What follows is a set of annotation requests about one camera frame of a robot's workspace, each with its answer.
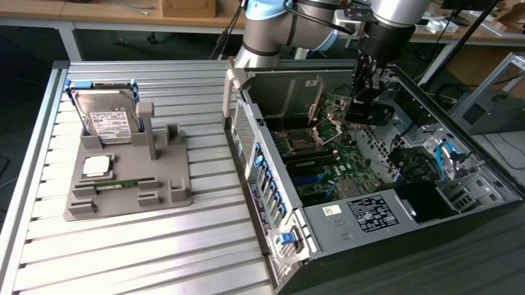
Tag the silver CPU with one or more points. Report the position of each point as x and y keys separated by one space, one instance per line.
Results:
x=96 y=166

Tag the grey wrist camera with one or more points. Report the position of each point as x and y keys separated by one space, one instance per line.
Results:
x=345 y=20

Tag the grey chipset heatsink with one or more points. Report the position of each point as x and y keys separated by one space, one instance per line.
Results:
x=349 y=188

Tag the blue case latch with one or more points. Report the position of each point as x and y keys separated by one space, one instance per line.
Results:
x=286 y=239

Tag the blue expansion slot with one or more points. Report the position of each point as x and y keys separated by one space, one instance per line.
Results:
x=307 y=179

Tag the grey parts rack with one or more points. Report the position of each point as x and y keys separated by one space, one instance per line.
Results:
x=123 y=202

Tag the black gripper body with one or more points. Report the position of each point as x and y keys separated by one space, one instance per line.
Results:
x=385 y=43

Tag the grey power supply unit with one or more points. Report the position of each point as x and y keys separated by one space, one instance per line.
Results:
x=349 y=221

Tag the metal disk bay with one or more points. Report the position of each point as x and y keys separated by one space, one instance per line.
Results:
x=377 y=144

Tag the grey metal cabinet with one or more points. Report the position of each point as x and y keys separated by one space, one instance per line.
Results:
x=492 y=113

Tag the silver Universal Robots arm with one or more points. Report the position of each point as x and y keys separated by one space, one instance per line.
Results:
x=266 y=30

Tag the black RAM slot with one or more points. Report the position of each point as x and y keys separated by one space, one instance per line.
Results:
x=311 y=162

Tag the hard disk in blue caddy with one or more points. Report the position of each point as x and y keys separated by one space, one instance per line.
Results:
x=101 y=104

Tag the wooden desk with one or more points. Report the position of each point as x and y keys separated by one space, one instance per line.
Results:
x=40 y=12
x=492 y=38

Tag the black monitor stand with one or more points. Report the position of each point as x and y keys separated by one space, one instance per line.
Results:
x=459 y=18

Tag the black graphics card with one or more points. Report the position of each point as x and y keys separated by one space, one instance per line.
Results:
x=369 y=112

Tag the metal socket cover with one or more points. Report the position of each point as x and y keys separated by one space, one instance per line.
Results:
x=327 y=132

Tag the CPU socket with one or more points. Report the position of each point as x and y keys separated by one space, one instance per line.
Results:
x=299 y=143

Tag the black slanted pole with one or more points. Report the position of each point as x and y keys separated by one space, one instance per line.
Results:
x=464 y=38

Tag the open black PC case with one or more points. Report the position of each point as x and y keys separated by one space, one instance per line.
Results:
x=369 y=267

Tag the white small box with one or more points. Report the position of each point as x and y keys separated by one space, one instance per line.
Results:
x=449 y=28

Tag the green RAM stick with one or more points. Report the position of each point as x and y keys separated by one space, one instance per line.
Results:
x=119 y=183

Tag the brown cardboard box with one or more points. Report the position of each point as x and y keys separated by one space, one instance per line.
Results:
x=186 y=8

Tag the brown cardboard piece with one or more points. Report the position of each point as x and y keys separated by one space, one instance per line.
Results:
x=512 y=15

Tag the green motherboard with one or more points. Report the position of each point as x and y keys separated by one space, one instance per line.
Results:
x=349 y=172

